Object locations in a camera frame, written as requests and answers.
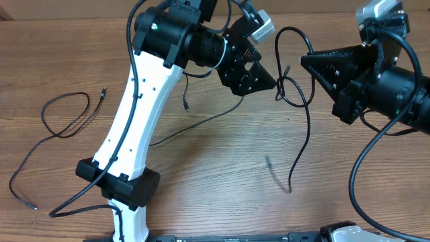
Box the black usb cable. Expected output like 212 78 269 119
148 70 245 147
273 26 316 194
9 86 108 211

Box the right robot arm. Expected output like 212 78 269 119
300 17 429 241

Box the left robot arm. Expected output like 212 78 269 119
75 1 275 241

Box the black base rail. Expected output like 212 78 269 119
145 231 327 242

